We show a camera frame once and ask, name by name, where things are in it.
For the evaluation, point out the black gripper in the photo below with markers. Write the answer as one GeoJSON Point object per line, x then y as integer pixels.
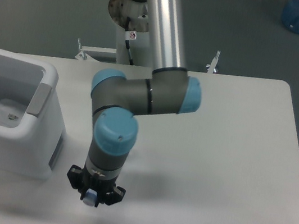
{"type": "Point", "coordinates": [107, 191]}

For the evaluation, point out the clear plastic bottle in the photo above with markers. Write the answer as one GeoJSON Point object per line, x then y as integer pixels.
{"type": "Point", "coordinates": [90, 197]}

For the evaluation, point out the white plastic pouch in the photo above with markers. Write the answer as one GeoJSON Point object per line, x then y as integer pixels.
{"type": "Point", "coordinates": [11, 113]}

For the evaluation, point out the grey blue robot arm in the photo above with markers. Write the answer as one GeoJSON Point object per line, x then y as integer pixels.
{"type": "Point", "coordinates": [116, 100]}

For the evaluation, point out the white plastic trash can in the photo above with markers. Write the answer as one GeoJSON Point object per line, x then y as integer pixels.
{"type": "Point", "coordinates": [31, 121]}

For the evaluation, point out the white base foot bracket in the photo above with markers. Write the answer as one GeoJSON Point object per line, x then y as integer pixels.
{"type": "Point", "coordinates": [111, 55]}

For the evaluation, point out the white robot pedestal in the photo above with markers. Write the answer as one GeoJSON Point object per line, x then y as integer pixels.
{"type": "Point", "coordinates": [131, 21]}

